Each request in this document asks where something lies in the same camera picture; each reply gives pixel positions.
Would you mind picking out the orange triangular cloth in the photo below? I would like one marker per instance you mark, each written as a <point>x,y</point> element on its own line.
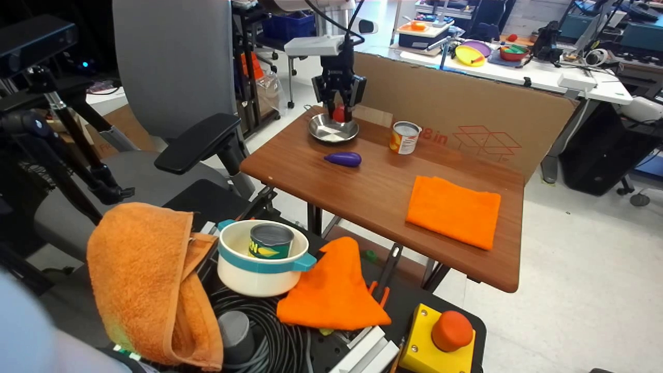
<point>335,294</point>

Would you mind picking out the yellow plate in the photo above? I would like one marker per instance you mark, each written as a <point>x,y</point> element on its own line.
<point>469,56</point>

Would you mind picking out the black camera tripod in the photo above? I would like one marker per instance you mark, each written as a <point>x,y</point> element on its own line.
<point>23,48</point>

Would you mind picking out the orange cloth on table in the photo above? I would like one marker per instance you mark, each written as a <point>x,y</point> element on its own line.
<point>455,212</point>

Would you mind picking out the black bag under table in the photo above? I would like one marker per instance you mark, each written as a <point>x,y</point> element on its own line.
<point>605,148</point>

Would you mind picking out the green can in pot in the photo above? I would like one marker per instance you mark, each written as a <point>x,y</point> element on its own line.
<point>270,241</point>

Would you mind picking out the yellow box red button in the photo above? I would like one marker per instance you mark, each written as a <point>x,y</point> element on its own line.
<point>438,343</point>

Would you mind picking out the red ball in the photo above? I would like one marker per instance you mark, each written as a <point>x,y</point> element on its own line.
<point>339,112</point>

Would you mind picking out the purple toy eggplant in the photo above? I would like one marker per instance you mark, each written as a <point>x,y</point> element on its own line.
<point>344,158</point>

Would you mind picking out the white teal-rimmed pot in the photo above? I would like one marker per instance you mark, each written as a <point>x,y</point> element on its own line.
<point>256,276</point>

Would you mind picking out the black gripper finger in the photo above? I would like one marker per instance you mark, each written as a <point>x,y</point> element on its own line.
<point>327,109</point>
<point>348,106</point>

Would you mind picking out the white background table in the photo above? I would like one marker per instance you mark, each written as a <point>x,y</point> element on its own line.
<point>593,84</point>

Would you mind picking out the silver metal pan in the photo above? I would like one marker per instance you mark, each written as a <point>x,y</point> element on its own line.
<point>331,131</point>

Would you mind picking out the cardboard backboard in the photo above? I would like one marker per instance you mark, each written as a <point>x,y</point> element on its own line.
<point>498,122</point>

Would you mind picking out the large orange towel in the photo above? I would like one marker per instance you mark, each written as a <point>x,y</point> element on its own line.
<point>150,297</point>

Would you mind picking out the grey office chair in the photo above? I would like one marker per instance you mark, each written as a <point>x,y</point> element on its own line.
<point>177,69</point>

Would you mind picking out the blue storage bin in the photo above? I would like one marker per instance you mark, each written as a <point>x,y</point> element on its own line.
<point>288,25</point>

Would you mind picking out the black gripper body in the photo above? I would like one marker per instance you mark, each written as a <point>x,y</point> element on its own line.
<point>339,79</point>

